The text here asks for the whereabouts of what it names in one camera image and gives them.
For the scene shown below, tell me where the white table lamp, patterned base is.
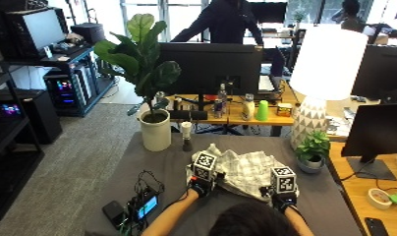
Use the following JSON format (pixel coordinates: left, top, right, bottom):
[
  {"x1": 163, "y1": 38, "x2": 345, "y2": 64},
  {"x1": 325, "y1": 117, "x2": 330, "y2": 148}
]
[{"x1": 289, "y1": 27, "x2": 370, "y2": 151}]

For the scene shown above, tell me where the monitor with grey screen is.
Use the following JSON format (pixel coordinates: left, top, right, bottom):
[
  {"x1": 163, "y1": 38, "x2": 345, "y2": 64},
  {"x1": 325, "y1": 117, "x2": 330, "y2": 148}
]
[{"x1": 4, "y1": 7, "x2": 71, "y2": 60}]

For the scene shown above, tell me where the person's right hand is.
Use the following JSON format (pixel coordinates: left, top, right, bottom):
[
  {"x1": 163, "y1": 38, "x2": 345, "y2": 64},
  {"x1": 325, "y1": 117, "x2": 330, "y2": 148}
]
[{"x1": 260, "y1": 185, "x2": 301, "y2": 212}]

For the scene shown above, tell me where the black box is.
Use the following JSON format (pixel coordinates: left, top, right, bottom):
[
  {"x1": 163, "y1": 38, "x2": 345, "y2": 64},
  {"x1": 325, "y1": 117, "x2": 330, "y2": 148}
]
[{"x1": 69, "y1": 22, "x2": 108, "y2": 45}]

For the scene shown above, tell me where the white marker cube on right glove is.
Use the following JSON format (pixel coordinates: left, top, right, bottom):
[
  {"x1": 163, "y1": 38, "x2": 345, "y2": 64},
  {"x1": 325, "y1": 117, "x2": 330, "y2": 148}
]
[{"x1": 270, "y1": 166, "x2": 298, "y2": 195}]

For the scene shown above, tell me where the blue metal rack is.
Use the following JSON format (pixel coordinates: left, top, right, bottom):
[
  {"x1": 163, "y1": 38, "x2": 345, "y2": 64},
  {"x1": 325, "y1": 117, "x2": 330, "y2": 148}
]
[{"x1": 0, "y1": 43, "x2": 119, "y2": 118}]

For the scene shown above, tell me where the black device with lit screen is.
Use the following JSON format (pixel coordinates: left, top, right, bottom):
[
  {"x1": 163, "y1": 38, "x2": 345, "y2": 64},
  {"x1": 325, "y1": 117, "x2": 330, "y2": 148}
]
[{"x1": 127, "y1": 186, "x2": 161, "y2": 227}]

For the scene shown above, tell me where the large black monitor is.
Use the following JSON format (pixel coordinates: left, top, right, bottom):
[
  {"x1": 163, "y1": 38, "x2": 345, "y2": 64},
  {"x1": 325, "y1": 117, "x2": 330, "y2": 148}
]
[{"x1": 351, "y1": 44, "x2": 397, "y2": 101}]

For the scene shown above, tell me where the black cables bundle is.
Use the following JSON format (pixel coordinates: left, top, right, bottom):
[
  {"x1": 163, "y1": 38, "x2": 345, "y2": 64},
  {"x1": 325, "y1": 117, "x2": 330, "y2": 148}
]
[{"x1": 133, "y1": 169, "x2": 167, "y2": 198}]

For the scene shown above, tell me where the green plastic cup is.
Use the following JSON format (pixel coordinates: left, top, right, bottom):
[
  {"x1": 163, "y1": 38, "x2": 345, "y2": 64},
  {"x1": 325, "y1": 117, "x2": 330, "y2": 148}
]
[{"x1": 256, "y1": 99, "x2": 272, "y2": 122}]

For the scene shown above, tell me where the black desk monitor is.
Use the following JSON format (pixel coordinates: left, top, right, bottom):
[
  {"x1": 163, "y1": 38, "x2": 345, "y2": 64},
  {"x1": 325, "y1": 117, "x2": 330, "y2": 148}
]
[{"x1": 157, "y1": 42, "x2": 265, "y2": 121}]

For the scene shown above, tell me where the computer tower with coloured lights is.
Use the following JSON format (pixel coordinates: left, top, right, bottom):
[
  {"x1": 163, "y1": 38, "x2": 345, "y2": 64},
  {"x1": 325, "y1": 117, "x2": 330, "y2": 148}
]
[{"x1": 43, "y1": 72, "x2": 85, "y2": 111}]

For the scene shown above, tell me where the black smartphone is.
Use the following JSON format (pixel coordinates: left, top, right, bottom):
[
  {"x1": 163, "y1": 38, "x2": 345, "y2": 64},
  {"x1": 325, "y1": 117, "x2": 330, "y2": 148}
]
[{"x1": 363, "y1": 216, "x2": 391, "y2": 236}]

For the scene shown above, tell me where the white tape roll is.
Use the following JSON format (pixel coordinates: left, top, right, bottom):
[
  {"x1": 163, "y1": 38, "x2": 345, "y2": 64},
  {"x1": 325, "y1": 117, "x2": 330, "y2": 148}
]
[{"x1": 366, "y1": 188, "x2": 394, "y2": 210}]

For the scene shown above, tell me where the black monitor on stand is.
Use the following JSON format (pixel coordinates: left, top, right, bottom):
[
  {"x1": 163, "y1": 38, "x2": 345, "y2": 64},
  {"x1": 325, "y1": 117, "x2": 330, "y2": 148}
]
[{"x1": 341, "y1": 102, "x2": 397, "y2": 182}]

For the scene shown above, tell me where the tall white plant pot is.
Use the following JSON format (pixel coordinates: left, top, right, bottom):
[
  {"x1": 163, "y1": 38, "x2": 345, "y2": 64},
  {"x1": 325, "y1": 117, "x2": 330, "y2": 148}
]
[{"x1": 139, "y1": 108, "x2": 175, "y2": 152}]

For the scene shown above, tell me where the white marker cube on glove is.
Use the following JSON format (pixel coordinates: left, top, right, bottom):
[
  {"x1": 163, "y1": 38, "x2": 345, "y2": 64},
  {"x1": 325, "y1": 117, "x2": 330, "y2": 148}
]
[
  {"x1": 270, "y1": 166, "x2": 298, "y2": 195},
  {"x1": 193, "y1": 150, "x2": 218, "y2": 181}
]

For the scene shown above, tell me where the clear water bottle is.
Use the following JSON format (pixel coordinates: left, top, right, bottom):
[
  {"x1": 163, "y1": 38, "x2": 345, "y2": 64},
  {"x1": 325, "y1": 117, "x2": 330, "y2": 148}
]
[{"x1": 217, "y1": 83, "x2": 229, "y2": 114}]

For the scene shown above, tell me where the person's left hand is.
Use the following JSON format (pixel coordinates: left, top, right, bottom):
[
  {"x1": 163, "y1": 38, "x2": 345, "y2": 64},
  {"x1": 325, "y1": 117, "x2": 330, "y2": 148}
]
[{"x1": 189, "y1": 170, "x2": 228, "y2": 199}]

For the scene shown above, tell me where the white marker cube on left glove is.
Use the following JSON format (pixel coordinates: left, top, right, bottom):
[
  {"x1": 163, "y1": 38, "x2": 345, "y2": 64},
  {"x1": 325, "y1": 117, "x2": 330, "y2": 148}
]
[{"x1": 193, "y1": 150, "x2": 218, "y2": 181}]

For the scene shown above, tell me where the black shelf unit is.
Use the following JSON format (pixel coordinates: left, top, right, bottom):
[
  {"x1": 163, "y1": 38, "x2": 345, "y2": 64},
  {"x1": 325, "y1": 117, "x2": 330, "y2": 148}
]
[{"x1": 0, "y1": 60, "x2": 47, "y2": 224}]

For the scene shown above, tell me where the small green potted plant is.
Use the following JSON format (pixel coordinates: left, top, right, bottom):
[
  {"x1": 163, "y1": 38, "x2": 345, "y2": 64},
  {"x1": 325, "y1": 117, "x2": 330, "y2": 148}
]
[{"x1": 294, "y1": 130, "x2": 333, "y2": 163}]

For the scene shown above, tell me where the large-leaf green plant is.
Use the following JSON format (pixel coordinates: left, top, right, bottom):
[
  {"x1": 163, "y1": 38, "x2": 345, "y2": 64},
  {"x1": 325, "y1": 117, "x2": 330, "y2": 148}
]
[{"x1": 93, "y1": 13, "x2": 184, "y2": 118}]

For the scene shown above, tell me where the white checked cloth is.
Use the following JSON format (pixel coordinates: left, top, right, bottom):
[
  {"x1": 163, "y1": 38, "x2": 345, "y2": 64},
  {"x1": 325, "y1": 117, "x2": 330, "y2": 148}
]
[{"x1": 187, "y1": 143, "x2": 301, "y2": 201}]

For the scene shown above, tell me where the black power bank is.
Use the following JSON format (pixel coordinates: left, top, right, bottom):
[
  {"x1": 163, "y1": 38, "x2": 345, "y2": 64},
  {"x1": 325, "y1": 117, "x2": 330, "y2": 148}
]
[{"x1": 103, "y1": 200, "x2": 131, "y2": 230}]

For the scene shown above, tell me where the grey small plant pot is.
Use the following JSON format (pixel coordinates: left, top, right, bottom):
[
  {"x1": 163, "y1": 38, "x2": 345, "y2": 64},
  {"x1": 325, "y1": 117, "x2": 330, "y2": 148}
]
[{"x1": 297, "y1": 154, "x2": 328, "y2": 174}]

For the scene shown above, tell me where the light wooden side desk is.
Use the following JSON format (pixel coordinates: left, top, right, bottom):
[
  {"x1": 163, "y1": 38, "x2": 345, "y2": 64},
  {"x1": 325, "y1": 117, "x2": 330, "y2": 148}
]
[{"x1": 328, "y1": 96, "x2": 397, "y2": 236}]

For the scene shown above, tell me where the yellow small box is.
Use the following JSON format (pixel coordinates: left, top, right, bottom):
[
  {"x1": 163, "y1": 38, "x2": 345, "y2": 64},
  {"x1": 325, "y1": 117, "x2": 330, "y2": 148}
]
[{"x1": 277, "y1": 102, "x2": 294, "y2": 118}]

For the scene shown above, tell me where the black computer case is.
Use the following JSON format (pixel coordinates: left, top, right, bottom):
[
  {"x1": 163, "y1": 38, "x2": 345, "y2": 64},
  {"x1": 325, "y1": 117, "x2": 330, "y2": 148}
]
[{"x1": 0, "y1": 88, "x2": 64, "y2": 146}]

